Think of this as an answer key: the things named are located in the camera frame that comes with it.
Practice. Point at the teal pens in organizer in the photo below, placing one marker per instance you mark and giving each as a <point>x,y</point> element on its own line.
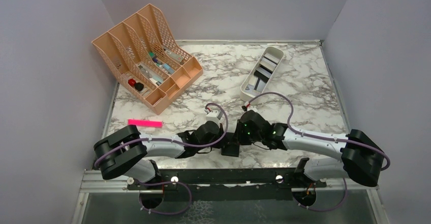
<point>164,66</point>

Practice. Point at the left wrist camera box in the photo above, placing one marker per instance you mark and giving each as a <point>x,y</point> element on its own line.
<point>214,116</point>

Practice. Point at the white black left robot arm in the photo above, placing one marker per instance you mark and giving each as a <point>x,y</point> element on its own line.
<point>127,152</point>

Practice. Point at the black round item in organizer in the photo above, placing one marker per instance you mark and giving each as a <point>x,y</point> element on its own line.
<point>139,86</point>

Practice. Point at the red round item in organizer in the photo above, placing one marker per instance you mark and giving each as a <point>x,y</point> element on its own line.
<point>131,82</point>

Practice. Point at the cream oblong plastic tray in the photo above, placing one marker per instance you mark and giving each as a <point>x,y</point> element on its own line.
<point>272,50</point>

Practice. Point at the peach plastic file organizer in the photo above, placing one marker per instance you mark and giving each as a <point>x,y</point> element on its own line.
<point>125,47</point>

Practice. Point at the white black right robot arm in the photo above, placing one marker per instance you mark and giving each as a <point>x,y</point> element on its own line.
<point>353,155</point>

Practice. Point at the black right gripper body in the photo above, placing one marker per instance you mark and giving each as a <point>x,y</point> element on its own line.
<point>245,136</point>

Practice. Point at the grey device in organizer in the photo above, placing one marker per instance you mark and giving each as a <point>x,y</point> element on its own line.
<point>178,58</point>

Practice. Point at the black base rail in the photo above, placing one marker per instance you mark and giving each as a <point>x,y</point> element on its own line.
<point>226,184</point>

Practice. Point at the pink rectangular bar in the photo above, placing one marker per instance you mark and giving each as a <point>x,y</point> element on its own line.
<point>145,123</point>

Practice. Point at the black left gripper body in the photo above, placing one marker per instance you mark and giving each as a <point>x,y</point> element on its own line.
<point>219,135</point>

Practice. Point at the black leather card holder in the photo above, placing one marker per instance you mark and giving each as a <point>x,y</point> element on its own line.
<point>229,145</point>

